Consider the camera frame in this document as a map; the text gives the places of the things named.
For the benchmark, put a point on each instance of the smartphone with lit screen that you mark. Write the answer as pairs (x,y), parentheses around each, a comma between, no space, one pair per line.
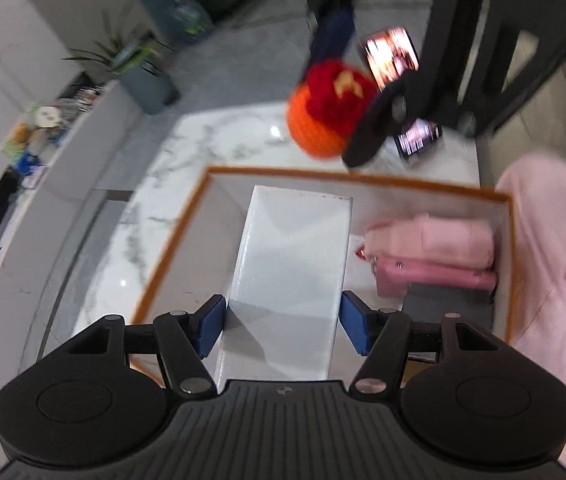
(388,54)

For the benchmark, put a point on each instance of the orange crochet toy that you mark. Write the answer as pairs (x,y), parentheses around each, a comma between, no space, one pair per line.
(325,108)

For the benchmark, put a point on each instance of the pink cloth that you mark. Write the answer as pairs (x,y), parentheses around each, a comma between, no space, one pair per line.
(450,242)

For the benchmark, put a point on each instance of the water jug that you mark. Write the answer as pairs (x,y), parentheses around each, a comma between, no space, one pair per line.
(192,19)

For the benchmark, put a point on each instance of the white long counter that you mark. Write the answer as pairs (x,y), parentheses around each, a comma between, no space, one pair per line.
(48,204)

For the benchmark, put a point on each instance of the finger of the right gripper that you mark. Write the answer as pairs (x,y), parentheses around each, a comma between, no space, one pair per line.
(391,113)
(333,35)

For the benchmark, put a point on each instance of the grey trash bin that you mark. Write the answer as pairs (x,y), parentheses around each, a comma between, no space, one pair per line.
(140,72)

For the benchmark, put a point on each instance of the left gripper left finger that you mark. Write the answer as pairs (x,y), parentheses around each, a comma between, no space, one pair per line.
(184,340)

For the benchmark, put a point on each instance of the orange white storage box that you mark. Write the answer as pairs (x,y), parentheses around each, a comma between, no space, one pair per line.
(199,257)

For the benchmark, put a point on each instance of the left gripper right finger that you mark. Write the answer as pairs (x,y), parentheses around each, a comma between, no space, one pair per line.
(382,338)

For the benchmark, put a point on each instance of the dark grey box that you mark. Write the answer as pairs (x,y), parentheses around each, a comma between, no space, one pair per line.
(428,304)

